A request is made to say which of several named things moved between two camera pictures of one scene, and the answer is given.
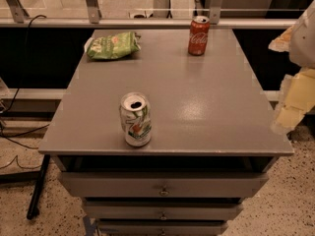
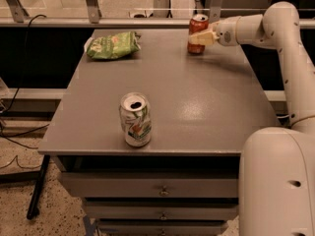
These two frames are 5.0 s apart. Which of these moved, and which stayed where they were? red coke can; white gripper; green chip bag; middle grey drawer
Moved: white gripper
Stayed: red coke can; middle grey drawer; green chip bag
